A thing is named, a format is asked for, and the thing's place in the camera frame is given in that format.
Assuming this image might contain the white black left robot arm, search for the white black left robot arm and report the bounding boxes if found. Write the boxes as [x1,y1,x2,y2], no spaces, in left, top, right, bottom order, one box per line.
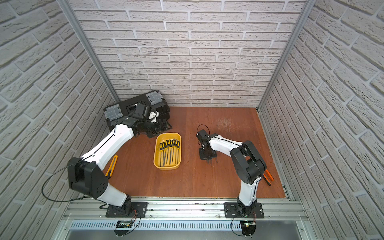
[68,104,172,207]

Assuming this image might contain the right controller board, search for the right controller board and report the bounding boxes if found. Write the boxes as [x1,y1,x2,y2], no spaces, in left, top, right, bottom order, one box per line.
[240,221,256,237]

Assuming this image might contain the left controller board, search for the left controller board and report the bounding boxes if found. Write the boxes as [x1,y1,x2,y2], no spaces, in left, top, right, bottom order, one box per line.
[114,221,136,237]

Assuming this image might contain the black plastic toolbox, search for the black plastic toolbox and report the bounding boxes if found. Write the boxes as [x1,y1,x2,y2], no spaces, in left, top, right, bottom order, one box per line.
[104,90,170,135]

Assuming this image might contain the aluminium front rail frame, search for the aluminium front rail frame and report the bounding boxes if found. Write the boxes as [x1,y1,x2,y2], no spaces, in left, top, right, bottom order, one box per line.
[53,197,315,240]

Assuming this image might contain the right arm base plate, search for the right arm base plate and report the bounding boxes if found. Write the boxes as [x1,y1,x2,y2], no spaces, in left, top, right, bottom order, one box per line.
[224,202,265,219]

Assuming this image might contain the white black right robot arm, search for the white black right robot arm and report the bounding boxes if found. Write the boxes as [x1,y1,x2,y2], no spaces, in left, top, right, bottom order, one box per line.
[197,130,267,208]

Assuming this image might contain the controller board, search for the controller board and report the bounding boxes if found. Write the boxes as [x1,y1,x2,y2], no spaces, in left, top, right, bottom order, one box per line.
[114,221,136,237]
[240,221,256,237]

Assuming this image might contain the yellow utility knife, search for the yellow utility knife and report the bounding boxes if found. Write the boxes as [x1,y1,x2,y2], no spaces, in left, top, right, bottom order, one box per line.
[106,155,118,179]

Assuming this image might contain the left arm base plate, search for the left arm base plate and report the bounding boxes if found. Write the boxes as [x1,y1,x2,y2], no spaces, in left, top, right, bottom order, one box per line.
[106,201,149,218]

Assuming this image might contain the orange handled pliers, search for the orange handled pliers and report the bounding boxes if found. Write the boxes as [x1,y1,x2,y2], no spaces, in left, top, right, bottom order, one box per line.
[263,170,275,186]

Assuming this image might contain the yellow plastic tray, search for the yellow plastic tray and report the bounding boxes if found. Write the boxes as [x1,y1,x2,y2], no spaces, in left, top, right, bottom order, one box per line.
[154,133,182,171]

